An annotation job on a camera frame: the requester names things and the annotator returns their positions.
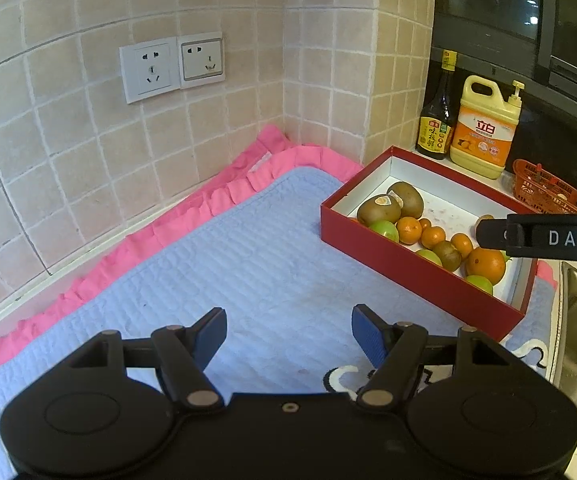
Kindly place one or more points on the blue quilted mat pink frill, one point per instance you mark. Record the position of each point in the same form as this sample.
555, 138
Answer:
193, 260

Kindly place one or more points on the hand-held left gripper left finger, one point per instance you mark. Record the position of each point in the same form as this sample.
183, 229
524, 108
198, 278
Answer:
211, 335

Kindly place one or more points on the small orange mandarin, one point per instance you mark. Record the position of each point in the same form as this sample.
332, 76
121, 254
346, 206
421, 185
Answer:
425, 223

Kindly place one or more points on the brown kiwi with sticker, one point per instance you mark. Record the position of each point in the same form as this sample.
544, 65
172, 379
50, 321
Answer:
378, 210

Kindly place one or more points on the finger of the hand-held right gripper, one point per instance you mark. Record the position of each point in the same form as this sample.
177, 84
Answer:
498, 237

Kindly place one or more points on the red cardboard box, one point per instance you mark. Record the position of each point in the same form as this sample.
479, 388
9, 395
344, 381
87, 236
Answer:
418, 285

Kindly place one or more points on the dark window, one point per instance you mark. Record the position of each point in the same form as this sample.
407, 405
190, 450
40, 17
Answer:
518, 10

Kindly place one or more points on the red-capped tube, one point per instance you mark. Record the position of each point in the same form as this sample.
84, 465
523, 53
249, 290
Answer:
538, 170

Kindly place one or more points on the large orange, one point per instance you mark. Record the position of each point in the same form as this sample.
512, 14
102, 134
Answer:
486, 266

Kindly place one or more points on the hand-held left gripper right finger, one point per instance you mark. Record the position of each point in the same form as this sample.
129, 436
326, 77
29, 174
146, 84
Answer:
368, 335

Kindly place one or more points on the green lime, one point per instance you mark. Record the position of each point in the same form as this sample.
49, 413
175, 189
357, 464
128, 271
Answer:
481, 286
386, 231
428, 258

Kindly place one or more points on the orange plastic basket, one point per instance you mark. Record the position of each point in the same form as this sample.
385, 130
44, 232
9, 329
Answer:
533, 192

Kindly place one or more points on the small brown kiwi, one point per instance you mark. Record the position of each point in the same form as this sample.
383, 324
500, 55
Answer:
446, 256

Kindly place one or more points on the dark soy sauce bottle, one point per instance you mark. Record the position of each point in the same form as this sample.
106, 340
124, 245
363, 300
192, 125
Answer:
436, 130

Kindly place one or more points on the yellow detergent jug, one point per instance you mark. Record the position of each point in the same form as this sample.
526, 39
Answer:
483, 135

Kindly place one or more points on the beige-framed wall socket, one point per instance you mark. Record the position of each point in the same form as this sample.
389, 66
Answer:
202, 60

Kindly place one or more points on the white wall socket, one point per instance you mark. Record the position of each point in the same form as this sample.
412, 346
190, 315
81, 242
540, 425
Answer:
149, 71

